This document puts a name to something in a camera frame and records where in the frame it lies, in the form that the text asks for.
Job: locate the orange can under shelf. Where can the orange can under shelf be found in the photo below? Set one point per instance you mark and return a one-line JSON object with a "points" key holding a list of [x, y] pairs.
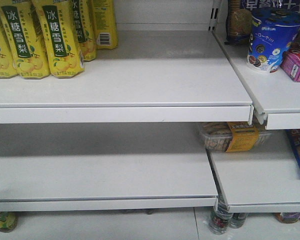
{"points": [[287, 217]]}

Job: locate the yellow green can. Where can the yellow green can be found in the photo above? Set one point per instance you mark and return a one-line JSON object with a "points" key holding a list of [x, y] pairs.
{"points": [[8, 221]]}

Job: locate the blue cookie cup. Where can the blue cookie cup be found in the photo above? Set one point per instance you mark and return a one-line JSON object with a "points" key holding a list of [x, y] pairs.
{"points": [[272, 32]]}

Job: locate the boxed biscuit pack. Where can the boxed biscuit pack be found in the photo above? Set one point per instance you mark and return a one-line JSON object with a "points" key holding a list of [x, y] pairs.
{"points": [[232, 136]]}

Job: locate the white shelf unit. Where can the white shelf unit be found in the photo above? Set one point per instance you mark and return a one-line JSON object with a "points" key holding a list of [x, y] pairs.
{"points": [[122, 134]]}

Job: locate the brown cracker pack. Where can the brown cracker pack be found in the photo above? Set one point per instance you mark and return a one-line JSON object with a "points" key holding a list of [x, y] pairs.
{"points": [[238, 22]]}

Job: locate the pink snack box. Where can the pink snack box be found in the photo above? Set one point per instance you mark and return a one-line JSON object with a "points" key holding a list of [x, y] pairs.
{"points": [[291, 64]]}

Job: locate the clear bottle under shelf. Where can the clear bottle under shelf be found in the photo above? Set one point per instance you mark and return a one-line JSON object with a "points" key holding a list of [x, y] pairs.
{"points": [[219, 220], [238, 219]]}

